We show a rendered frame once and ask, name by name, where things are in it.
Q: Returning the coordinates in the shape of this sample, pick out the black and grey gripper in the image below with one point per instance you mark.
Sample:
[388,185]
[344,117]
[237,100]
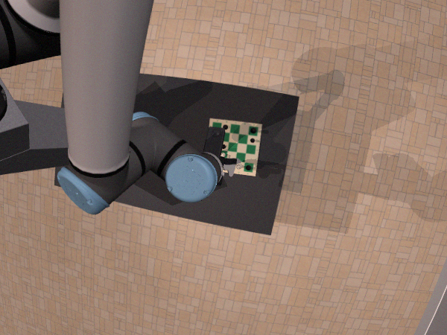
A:
[229,165]

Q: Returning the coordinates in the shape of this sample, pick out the green and white chessboard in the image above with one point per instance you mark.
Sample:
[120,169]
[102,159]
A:
[237,140]

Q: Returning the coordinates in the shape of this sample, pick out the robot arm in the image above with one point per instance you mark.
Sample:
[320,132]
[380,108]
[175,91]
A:
[101,44]

